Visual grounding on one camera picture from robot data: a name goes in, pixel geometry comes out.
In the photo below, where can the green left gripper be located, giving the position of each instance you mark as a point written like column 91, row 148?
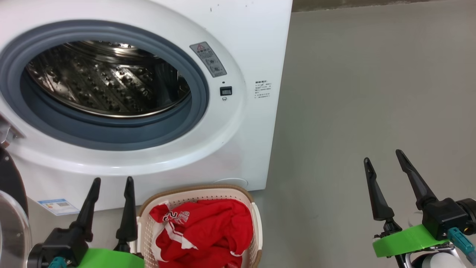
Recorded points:
column 111, row 259

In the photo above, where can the red and white jersey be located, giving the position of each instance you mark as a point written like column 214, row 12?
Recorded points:
column 208, row 230

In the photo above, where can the stainless steel drum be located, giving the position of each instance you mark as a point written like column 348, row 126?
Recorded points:
column 108, row 82

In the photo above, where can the cream basket with brown rim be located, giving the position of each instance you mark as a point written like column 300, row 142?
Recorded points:
column 256, row 230

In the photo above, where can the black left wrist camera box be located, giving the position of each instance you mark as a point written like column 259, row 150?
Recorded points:
column 63, row 242

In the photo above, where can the metal door hinge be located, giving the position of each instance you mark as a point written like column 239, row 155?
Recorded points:
column 9, row 132

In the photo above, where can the grey warning label sticker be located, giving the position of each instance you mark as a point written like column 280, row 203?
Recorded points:
column 208, row 59

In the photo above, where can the blue energy label sticker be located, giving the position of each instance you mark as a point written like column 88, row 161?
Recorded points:
column 59, row 206

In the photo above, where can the black door with glass bowl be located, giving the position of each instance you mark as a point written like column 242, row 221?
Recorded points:
column 11, row 223

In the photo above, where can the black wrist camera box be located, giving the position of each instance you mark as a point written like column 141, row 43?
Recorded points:
column 444, row 217
column 63, row 242

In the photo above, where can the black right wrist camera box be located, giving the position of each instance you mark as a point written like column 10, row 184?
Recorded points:
column 444, row 217

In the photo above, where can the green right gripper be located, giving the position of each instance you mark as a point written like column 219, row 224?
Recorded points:
column 405, row 242

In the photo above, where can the white front-load washing machine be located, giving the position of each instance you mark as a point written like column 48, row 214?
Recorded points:
column 256, row 37

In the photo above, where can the round drain filter cover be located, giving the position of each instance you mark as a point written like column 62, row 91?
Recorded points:
column 238, row 182

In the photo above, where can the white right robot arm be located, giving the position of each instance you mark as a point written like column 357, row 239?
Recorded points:
column 438, row 261

